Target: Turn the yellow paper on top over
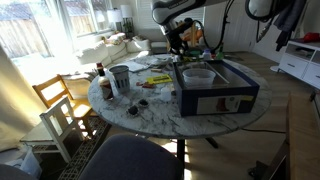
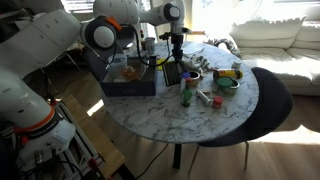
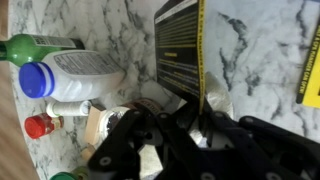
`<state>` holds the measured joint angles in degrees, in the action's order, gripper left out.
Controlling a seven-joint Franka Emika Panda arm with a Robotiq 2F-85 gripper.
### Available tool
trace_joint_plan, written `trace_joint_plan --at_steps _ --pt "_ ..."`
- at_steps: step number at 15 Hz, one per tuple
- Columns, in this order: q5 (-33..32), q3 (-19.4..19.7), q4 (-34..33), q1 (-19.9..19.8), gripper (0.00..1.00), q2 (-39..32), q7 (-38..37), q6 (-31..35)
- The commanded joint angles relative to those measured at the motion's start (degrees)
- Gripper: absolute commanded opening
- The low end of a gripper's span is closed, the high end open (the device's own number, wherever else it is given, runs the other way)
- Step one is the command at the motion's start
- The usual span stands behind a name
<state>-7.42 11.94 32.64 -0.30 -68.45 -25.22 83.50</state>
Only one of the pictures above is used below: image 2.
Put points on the wooden plank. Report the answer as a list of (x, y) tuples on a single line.
[(100, 143)]

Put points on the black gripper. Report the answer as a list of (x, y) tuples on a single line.
[(177, 41)]

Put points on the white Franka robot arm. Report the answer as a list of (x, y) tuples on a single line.
[(40, 43)]

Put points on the striped grey white cloth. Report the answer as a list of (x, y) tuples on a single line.
[(200, 61)]

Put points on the grey mug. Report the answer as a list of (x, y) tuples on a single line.
[(150, 45)]

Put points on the grey upholstered chair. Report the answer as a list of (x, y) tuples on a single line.
[(95, 63)]

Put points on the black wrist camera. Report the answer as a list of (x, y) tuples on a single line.
[(165, 35)]

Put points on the dark office chair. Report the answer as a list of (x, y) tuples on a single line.
[(126, 36)]

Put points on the white paper piece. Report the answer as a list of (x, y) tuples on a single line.
[(189, 50)]

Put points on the white fringed pillow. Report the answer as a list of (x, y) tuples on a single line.
[(266, 31)]

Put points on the metal robot mount frame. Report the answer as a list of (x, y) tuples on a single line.
[(80, 146)]

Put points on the dark round chair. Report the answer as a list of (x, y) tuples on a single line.
[(266, 110)]

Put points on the dark blue cardboard box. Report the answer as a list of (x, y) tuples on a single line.
[(128, 89)]

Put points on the patterned grey blanket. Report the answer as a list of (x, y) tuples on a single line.
[(230, 45)]

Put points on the white bottle with blue cap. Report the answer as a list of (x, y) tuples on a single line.
[(183, 81)]

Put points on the white sofa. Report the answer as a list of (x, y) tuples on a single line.
[(293, 66)]

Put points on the dark glass bottle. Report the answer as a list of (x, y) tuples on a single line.
[(142, 41)]

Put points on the wooden chair back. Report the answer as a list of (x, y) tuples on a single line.
[(197, 32)]

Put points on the green bottle with red cap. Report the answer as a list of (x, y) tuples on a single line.
[(186, 97)]

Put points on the window blinds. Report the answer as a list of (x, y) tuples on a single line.
[(78, 5)]

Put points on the metal bowl with green lid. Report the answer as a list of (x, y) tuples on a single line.
[(226, 82)]

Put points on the small jar with red lid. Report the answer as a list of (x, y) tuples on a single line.
[(217, 100)]

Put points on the yellow labelled can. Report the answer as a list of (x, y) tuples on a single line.
[(230, 73)]

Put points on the small white jar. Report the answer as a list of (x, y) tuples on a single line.
[(236, 65)]

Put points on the black table leg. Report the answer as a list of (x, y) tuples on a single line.
[(177, 155)]

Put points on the white tube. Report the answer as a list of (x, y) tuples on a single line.
[(203, 97)]

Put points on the clear plastic lidded container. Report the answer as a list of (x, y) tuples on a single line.
[(118, 68)]

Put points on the white sofa back cushion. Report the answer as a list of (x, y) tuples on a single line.
[(308, 35)]

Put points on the orange translucent item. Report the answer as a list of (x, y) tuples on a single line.
[(130, 74)]

